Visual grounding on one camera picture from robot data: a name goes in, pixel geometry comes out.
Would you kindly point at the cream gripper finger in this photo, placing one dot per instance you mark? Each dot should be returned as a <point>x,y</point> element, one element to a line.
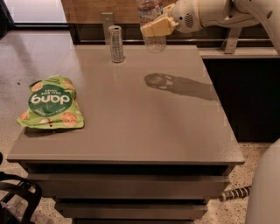
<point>162,26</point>
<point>167,10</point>

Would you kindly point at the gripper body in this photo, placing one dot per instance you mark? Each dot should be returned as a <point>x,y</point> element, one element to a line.
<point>185,16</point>

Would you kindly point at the clear plastic water bottle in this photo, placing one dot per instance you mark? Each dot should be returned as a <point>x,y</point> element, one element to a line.
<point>148,11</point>

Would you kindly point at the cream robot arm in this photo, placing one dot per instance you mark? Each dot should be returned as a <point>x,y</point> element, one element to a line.
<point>264,200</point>

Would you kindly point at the silver redbull can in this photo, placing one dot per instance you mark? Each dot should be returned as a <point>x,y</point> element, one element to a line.
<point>116,43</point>

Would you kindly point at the grey drawer cabinet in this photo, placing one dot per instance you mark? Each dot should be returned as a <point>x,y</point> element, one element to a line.
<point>155,148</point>

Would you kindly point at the green dang chips bag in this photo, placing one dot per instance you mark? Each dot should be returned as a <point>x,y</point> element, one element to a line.
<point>52,105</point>

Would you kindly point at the white power strip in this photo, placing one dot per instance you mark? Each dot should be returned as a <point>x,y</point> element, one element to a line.
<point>237,193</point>

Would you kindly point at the black chair base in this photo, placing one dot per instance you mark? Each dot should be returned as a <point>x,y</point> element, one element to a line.
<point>19,188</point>

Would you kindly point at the right metal bracket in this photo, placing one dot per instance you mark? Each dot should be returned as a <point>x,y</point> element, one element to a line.
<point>230,43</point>

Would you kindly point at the metal bracket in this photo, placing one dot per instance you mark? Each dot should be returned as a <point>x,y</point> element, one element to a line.
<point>107,19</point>
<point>230,43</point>

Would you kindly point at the left metal bracket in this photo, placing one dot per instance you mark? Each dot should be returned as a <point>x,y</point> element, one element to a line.
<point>107,19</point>

